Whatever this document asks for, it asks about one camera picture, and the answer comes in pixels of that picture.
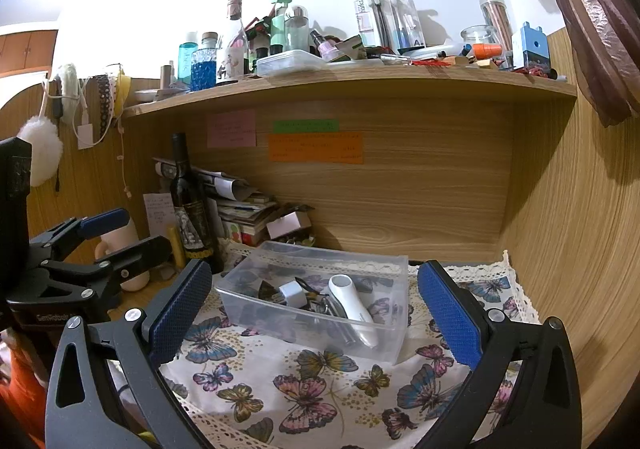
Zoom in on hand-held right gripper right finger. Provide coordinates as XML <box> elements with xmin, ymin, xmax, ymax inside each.
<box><xmin>414</xmin><ymin>259</ymin><xmax>584</xmax><ymax>449</ymax></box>

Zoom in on white lint shaver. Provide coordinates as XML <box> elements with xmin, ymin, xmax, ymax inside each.
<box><xmin>327</xmin><ymin>274</ymin><xmax>379</xmax><ymax>349</ymax></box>

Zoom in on clear toothbrush package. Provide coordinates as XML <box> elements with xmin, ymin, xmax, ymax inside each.
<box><xmin>352</xmin><ymin>0</ymin><xmax>396</xmax><ymax>50</ymax></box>
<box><xmin>387</xmin><ymin>0</ymin><xmax>426</xmax><ymax>54</ymax></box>

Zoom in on tall jar of sticks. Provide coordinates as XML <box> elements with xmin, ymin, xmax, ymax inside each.
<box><xmin>479</xmin><ymin>0</ymin><xmax>516</xmax><ymax>54</ymax></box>

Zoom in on white charger plug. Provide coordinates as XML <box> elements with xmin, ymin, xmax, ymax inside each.
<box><xmin>277</xmin><ymin>280</ymin><xmax>307</xmax><ymax>309</ymax></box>

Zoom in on yellow hanging item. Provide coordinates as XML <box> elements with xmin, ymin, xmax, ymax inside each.
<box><xmin>114</xmin><ymin>69</ymin><xmax>133</xmax><ymax>118</ymax></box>

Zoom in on dark wine bottle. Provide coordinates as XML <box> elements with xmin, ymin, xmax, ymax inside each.
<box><xmin>169</xmin><ymin>132</ymin><xmax>223</xmax><ymax>275</ymax></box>

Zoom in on white fluffy puff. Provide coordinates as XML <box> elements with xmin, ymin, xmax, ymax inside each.
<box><xmin>17</xmin><ymin>116</ymin><xmax>65</xmax><ymax>187</ymax></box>

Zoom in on rolled magazine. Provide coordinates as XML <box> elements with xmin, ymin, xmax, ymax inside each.
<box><xmin>152</xmin><ymin>156</ymin><xmax>256</xmax><ymax>202</ymax></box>

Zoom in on short glass jar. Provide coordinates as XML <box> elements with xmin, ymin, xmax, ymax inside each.
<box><xmin>460</xmin><ymin>25</ymin><xmax>503</xmax><ymax>58</ymax></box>

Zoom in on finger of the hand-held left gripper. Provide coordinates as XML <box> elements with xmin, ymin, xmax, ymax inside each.
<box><xmin>29</xmin><ymin>208</ymin><xmax>131</xmax><ymax>264</ymax></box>
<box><xmin>39</xmin><ymin>235</ymin><xmax>174</xmax><ymax>301</ymax></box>

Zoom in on black lace headband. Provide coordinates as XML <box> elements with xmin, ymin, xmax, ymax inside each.
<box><xmin>95</xmin><ymin>74</ymin><xmax>118</xmax><ymax>137</ymax></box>

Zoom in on silver keys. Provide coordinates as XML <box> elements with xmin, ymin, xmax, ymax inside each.
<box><xmin>312</xmin><ymin>296</ymin><xmax>346</xmax><ymax>319</ymax></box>

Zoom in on clear bottle with silver cap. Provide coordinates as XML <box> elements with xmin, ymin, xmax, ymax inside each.
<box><xmin>285</xmin><ymin>5</ymin><xmax>311</xmax><ymax>52</ymax></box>

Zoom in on pink nail polish bottle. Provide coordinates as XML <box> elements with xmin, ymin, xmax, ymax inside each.
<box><xmin>310</xmin><ymin>29</ymin><xmax>341</xmax><ymax>62</ymax></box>

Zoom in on green sticky note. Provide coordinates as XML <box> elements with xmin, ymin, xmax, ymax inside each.
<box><xmin>273</xmin><ymin>119</ymin><xmax>341</xmax><ymax>133</ymax></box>

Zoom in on tall light blue bottle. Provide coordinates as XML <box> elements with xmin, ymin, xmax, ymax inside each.
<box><xmin>177</xmin><ymin>31</ymin><xmax>200</xmax><ymax>84</ymax></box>

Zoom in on orange paper note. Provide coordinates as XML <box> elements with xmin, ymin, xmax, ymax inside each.
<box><xmin>267</xmin><ymin>131</ymin><xmax>364</xmax><ymax>164</ymax></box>

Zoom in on handwritten paper note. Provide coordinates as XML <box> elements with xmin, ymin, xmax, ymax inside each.
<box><xmin>142</xmin><ymin>193</ymin><xmax>177</xmax><ymax>242</ymax></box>

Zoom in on wooden shelf board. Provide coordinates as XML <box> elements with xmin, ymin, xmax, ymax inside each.
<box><xmin>122</xmin><ymin>65</ymin><xmax>578</xmax><ymax>120</ymax></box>

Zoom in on white plastic case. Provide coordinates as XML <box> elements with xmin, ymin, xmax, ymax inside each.
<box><xmin>255</xmin><ymin>49</ymin><xmax>331</xmax><ymax>78</ymax></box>

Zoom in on gold patterned binder clip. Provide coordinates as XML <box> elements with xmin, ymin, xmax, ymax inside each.
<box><xmin>256</xmin><ymin>279</ymin><xmax>282</xmax><ymax>304</ymax></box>

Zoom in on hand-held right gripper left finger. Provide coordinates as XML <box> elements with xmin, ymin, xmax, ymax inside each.
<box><xmin>45</xmin><ymin>258</ymin><xmax>217</xmax><ymax>449</ymax></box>

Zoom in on clear bottle with white label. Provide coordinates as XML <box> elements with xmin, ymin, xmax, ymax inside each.
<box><xmin>216</xmin><ymin>0</ymin><xmax>251</xmax><ymax>86</ymax></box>

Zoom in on wooden wardrobe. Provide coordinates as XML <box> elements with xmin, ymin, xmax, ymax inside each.
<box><xmin>0</xmin><ymin>28</ymin><xmax>58</xmax><ymax>80</ymax></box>

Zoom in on yellow tube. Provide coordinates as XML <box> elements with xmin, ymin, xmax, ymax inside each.
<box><xmin>167</xmin><ymin>226</ymin><xmax>187</xmax><ymax>272</ymax></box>

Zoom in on mauve curtain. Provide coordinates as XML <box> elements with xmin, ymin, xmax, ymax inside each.
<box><xmin>482</xmin><ymin>0</ymin><xmax>640</xmax><ymax>127</ymax></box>

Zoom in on mint green bottle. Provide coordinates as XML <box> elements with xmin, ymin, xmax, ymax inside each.
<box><xmin>270</xmin><ymin>0</ymin><xmax>293</xmax><ymax>54</ymax></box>

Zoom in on stack of books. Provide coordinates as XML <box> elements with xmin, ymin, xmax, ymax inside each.
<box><xmin>217</xmin><ymin>194</ymin><xmax>278</xmax><ymax>245</ymax></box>

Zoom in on blue box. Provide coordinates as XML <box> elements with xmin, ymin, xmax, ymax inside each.
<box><xmin>517</xmin><ymin>21</ymin><xmax>553</xmax><ymax>72</ymax></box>

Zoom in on pink sticky note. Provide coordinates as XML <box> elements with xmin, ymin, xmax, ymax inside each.
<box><xmin>207</xmin><ymin>111</ymin><xmax>257</xmax><ymax>148</ymax></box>

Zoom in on glass bottle with blue liquid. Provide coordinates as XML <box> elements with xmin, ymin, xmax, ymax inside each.
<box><xmin>190</xmin><ymin>32</ymin><xmax>221</xmax><ymax>92</ymax></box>

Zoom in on white hanging cable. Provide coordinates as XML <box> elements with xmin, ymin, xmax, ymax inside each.
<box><xmin>117</xmin><ymin>119</ymin><xmax>133</xmax><ymax>200</ymax></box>

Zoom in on orange cloth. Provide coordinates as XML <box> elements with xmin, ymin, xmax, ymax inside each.
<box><xmin>0</xmin><ymin>329</ymin><xmax>51</xmax><ymax>435</ymax></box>

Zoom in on clear plastic box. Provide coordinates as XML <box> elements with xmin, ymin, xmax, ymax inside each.
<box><xmin>214</xmin><ymin>240</ymin><xmax>411</xmax><ymax>365</ymax></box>

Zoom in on butterfly print tablecloth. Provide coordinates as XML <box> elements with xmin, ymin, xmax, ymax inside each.
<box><xmin>107</xmin><ymin>236</ymin><xmax>543</xmax><ymax>449</ymax></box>

